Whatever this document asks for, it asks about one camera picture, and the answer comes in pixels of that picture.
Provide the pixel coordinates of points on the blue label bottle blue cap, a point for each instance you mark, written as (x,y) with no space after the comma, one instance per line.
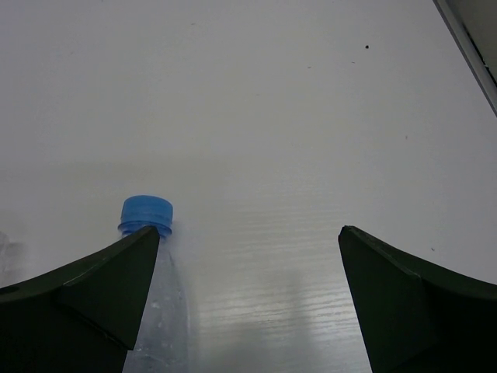
(162,342)

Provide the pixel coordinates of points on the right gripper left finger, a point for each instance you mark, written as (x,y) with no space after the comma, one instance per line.
(81,317)

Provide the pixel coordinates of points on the right aluminium frame rail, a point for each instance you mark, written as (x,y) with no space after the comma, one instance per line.
(472,25)

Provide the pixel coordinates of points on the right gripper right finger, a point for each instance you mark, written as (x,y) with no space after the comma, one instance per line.
(414,315)

